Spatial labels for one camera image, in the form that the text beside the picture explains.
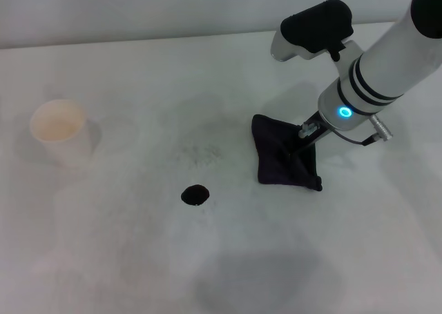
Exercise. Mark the black water stain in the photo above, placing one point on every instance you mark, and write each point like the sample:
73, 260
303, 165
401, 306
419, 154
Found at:
195, 195

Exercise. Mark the dark purple rag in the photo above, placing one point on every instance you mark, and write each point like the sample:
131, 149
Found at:
276, 162

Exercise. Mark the white paper cup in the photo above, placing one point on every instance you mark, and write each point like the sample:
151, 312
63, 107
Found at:
65, 145

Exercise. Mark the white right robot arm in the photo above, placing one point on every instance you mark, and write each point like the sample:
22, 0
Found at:
386, 69

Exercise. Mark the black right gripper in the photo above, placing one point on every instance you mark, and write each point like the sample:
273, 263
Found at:
319, 134

